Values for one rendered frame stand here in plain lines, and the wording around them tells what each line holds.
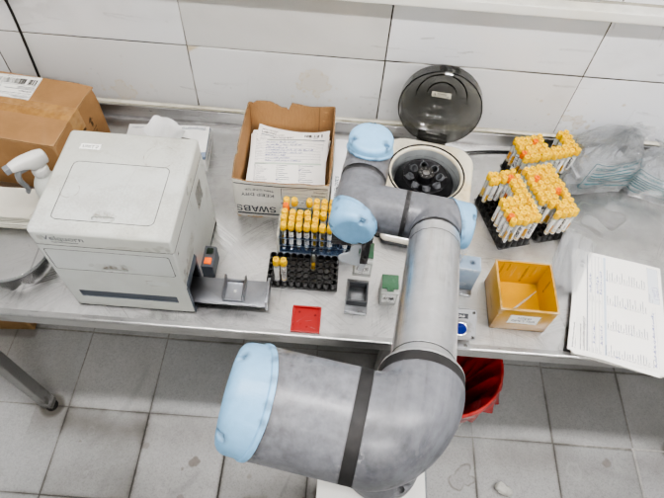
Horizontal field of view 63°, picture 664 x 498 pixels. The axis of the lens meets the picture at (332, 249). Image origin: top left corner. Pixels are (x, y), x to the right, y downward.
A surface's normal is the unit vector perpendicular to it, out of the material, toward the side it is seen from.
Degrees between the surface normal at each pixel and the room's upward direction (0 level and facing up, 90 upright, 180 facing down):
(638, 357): 1
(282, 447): 49
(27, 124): 2
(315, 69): 90
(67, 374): 0
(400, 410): 15
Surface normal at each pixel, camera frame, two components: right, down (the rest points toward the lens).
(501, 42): -0.06, 0.83
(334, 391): 0.07, -0.67
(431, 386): 0.36, -0.69
